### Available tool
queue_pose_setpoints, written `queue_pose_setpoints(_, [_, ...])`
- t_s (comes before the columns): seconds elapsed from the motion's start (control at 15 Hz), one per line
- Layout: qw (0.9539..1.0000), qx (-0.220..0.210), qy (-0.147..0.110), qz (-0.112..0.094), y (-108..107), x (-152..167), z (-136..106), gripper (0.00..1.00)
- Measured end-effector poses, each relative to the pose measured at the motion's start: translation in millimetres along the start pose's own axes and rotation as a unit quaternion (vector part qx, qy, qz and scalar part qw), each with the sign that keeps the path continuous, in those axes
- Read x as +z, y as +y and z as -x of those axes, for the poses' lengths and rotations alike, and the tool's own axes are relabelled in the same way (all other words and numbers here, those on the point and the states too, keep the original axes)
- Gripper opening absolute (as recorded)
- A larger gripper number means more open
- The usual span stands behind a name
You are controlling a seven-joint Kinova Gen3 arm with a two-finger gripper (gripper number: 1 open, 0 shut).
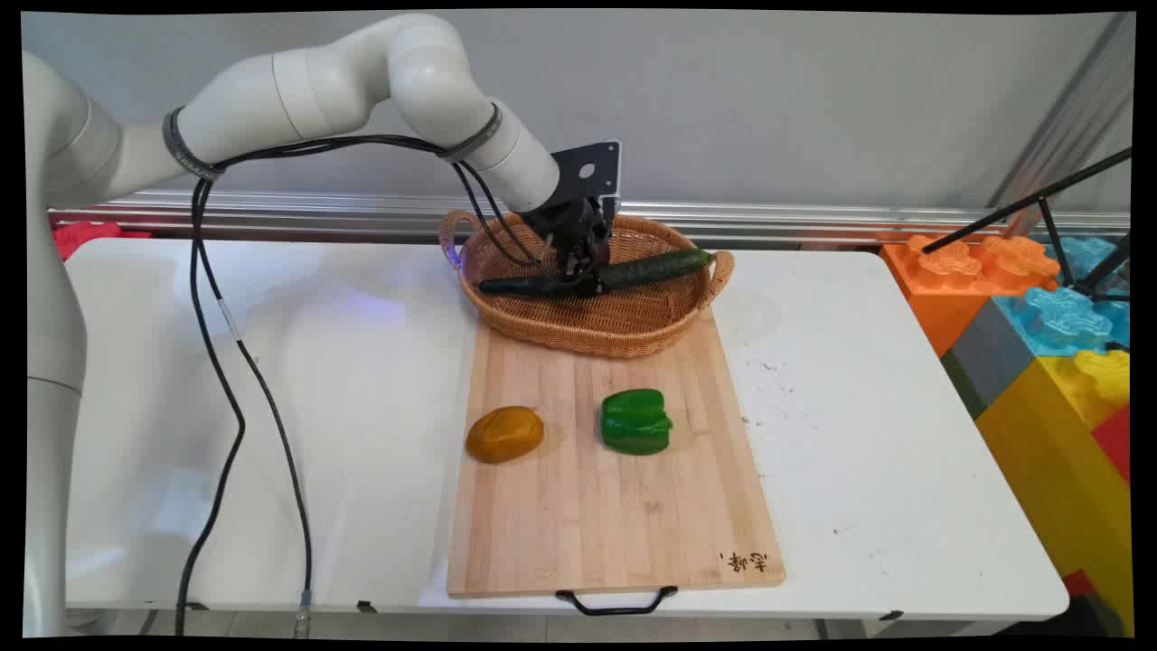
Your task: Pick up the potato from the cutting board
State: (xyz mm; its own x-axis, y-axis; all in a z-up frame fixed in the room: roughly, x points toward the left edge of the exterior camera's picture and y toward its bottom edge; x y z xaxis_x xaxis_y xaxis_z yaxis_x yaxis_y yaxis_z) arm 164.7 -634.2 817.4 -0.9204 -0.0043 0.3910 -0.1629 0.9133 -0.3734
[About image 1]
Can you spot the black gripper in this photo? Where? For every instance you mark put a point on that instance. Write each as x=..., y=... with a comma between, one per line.
x=568, y=224

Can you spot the dark green cucumber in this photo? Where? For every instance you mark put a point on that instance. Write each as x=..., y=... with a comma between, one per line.
x=633, y=269

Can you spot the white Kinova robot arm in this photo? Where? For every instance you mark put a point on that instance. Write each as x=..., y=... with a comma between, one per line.
x=298, y=90

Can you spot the woven wicker basket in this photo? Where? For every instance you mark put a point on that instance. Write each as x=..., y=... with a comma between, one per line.
x=597, y=316

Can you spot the green bell pepper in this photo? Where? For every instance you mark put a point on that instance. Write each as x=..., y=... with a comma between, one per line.
x=636, y=421

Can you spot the wooden cutting board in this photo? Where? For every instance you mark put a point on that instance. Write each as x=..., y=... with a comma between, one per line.
x=615, y=488

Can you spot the orange giant building block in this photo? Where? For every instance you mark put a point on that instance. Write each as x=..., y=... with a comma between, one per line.
x=958, y=280

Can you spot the grey giant building block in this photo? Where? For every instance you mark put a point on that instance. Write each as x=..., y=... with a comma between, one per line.
x=990, y=357

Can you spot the black tripod stand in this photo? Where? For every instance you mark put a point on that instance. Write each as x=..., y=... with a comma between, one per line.
x=1076, y=226

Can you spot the blue giant building block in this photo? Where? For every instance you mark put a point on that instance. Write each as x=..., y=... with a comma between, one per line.
x=1076, y=312

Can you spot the red cloth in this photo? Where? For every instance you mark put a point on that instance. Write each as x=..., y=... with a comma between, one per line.
x=83, y=237

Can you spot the yellow giant building block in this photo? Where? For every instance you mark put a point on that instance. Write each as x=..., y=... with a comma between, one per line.
x=1067, y=452

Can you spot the red giant building block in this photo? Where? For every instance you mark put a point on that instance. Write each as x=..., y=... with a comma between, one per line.
x=1114, y=441

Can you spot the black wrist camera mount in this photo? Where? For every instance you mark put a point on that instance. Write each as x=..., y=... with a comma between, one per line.
x=592, y=170

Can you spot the aluminium wall rail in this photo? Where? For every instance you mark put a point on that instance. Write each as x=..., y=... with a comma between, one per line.
x=795, y=221

